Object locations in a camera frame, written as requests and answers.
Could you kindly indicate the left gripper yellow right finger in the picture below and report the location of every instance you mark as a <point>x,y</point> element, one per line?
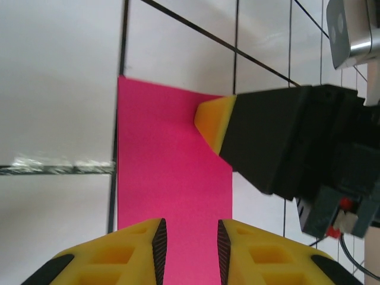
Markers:
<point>267,264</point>

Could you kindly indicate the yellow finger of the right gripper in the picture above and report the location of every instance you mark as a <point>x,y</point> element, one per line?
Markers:
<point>261,139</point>

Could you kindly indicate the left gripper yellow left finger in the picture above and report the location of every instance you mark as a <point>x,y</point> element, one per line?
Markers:
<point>112,261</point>

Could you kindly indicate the pink paper sheet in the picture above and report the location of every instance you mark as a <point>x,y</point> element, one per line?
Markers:
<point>166,148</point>

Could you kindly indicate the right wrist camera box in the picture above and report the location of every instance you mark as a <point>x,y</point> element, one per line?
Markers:
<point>356,29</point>

